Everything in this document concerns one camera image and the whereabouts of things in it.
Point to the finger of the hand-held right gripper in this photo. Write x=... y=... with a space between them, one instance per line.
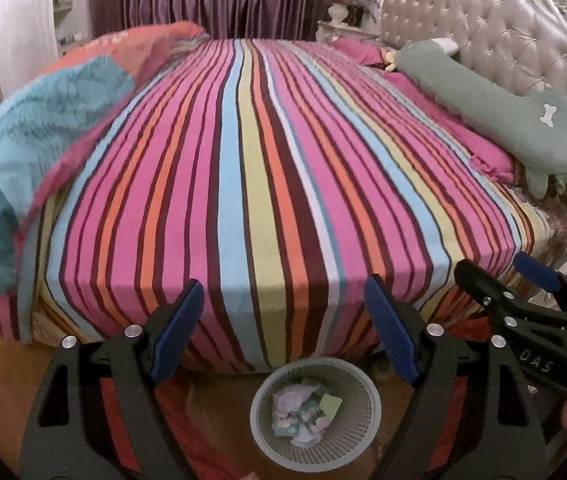
x=536 y=267
x=478 y=282

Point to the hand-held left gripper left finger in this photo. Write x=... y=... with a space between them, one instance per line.
x=178 y=330

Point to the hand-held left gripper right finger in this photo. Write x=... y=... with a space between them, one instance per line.
x=393 y=330

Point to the green cardboard box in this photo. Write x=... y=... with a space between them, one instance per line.
x=331 y=404

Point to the large white paper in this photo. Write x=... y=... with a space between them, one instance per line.
x=291 y=397

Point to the white mesh waste basket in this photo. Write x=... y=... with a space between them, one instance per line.
x=268 y=440

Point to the striped colourful bed cover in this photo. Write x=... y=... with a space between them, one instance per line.
x=263 y=185

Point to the green dog plush pillow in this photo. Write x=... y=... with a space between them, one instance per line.
x=488 y=105

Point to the yellow plush toy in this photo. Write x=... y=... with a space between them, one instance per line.
x=389 y=59

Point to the teal and orange quilt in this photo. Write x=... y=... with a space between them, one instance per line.
x=38 y=125

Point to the tufted cream headboard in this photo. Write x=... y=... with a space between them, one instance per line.
x=488 y=15

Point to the pink pillow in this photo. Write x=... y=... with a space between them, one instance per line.
x=358 y=50

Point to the white vase with pink flowers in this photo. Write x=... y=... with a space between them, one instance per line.
x=338 y=10

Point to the white corner shelf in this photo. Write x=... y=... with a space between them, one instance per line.
x=68 y=5

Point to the white wardrobe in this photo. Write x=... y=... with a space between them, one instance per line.
x=23 y=20

